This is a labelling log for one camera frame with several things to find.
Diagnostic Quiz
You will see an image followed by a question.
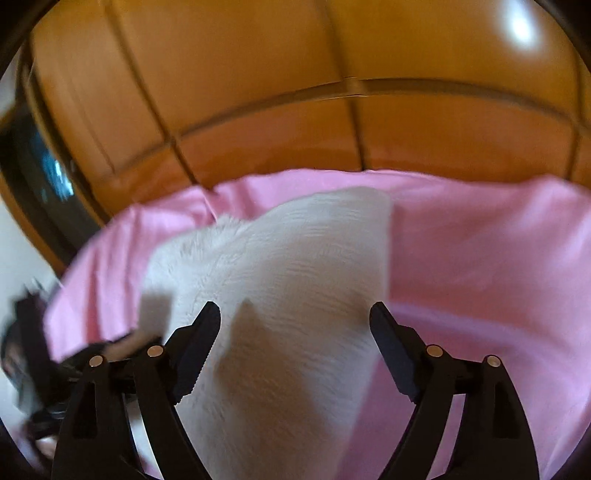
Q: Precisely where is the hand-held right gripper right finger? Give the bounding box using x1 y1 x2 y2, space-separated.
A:
369 301 541 480

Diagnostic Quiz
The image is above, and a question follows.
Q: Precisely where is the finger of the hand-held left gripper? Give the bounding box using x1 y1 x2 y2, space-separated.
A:
60 333 163 370

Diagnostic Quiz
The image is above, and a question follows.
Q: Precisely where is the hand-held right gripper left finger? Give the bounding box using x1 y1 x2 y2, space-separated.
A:
51 301 222 480

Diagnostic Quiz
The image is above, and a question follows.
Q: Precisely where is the white fuzzy garment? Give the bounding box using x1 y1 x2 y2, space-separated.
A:
124 187 396 480

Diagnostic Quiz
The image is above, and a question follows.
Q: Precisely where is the pink bed sheet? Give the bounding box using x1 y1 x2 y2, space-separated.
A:
44 168 591 480

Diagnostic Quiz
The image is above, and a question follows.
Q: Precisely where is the dark door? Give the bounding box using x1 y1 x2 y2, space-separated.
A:
0 107 106 274

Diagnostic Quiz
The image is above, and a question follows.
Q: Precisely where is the orange wooden wardrobe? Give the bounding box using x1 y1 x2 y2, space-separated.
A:
0 0 591 278

